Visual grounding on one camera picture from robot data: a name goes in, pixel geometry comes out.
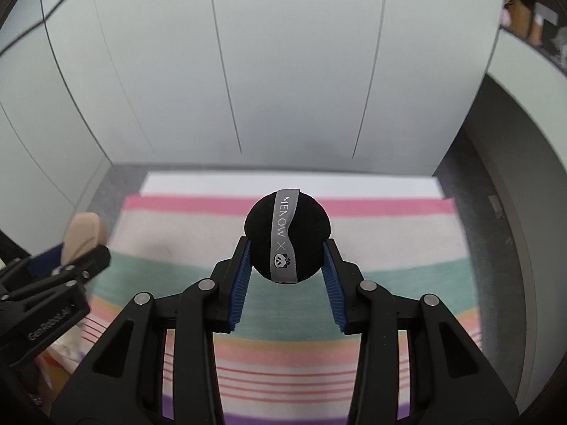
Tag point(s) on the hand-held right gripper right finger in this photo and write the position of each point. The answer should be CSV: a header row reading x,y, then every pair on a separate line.
x,y
334,283

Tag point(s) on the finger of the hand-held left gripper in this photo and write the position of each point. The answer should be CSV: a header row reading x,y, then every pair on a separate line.
x,y
44,259
75,274

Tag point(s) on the black round powder puff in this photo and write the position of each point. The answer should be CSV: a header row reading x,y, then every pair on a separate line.
x,y
261,230

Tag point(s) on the wall outlet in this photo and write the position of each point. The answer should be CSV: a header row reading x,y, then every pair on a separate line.
x,y
497,207

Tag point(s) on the striped colourful cloth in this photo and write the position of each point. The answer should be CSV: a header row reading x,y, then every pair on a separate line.
x,y
398,283

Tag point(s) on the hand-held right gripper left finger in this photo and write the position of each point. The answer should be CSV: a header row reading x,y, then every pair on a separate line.
x,y
241,283

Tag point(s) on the wooden box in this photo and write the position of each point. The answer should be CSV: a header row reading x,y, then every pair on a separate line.
x,y
522,17

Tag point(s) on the beige powder puff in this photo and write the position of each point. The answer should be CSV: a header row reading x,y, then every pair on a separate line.
x,y
82,234

